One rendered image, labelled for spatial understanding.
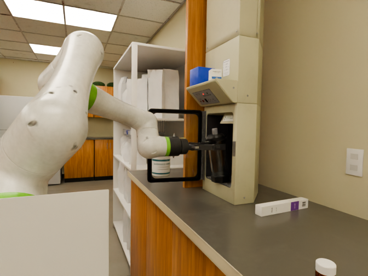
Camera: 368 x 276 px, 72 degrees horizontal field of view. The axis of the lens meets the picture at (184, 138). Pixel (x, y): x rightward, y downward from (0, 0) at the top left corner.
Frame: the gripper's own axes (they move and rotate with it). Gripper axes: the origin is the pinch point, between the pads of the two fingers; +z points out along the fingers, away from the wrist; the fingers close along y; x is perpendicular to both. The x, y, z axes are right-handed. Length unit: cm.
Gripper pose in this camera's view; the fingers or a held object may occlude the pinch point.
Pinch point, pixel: (216, 145)
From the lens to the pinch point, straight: 129.9
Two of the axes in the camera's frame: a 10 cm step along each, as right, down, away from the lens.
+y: -3.9, -0.5, 9.2
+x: -0.3, 10.0, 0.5
